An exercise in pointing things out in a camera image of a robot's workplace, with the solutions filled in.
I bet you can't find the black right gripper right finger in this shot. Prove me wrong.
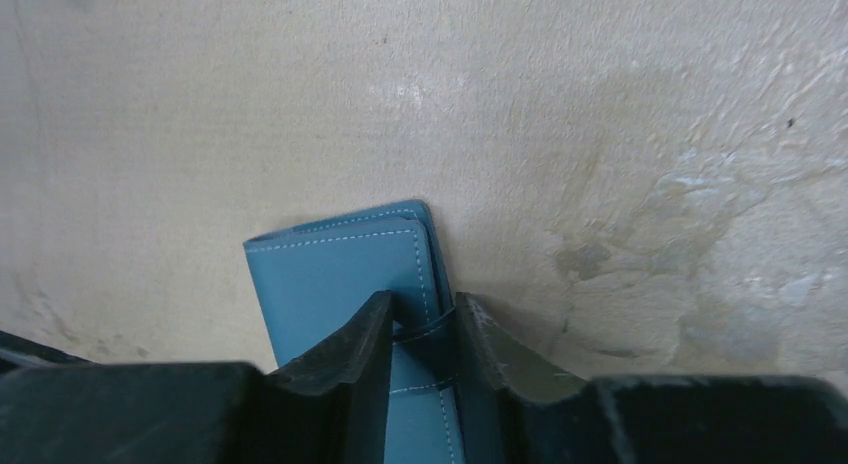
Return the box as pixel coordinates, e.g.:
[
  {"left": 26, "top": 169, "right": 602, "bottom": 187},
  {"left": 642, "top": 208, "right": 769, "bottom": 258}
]
[{"left": 455, "top": 293, "right": 847, "bottom": 463}]

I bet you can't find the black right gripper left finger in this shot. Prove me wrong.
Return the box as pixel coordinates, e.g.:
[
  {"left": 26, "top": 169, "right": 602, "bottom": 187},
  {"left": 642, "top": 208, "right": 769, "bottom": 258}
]
[{"left": 1, "top": 292, "right": 393, "bottom": 463}]

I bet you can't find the blue leather card holder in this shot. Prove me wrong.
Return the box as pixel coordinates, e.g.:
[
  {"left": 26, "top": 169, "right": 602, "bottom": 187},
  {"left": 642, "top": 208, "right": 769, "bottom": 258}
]
[{"left": 244, "top": 199, "right": 465, "bottom": 463}]

